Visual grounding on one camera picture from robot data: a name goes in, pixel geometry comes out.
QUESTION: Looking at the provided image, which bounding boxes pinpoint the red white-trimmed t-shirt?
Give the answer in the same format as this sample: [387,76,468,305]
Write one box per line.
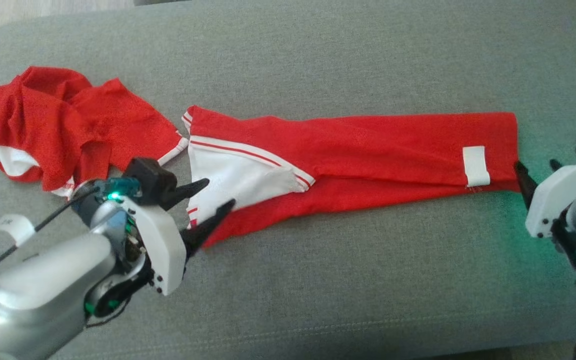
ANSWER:
[0,66,190,198]

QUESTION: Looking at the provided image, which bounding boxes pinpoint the white cable strap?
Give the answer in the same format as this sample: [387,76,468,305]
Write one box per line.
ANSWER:
[0,213,37,247]

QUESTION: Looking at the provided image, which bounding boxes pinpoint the grey fabric sofa seat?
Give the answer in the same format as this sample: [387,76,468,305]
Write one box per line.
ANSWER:
[0,0,576,360]

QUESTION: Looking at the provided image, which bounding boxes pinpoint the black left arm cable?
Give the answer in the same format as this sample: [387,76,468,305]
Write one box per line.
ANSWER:
[0,176,143,293]

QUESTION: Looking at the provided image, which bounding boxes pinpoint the red shorts with white panels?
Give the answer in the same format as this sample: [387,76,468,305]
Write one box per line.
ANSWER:
[181,105,523,249]

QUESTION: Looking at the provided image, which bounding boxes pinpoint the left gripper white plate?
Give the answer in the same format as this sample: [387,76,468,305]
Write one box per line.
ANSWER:
[118,177,237,298]

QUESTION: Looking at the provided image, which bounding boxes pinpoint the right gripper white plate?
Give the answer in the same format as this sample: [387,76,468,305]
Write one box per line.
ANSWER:
[513,159,576,239]

